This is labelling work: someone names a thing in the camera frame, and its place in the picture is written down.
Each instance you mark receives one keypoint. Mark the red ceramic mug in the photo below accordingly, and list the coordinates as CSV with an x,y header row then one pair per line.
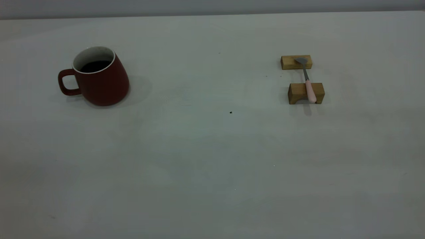
x,y
106,86

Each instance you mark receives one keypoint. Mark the arched wooden block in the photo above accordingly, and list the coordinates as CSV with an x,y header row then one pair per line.
x,y
297,90

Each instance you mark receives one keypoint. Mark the flat rectangular wooden block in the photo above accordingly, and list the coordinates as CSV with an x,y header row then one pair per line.
x,y
287,62

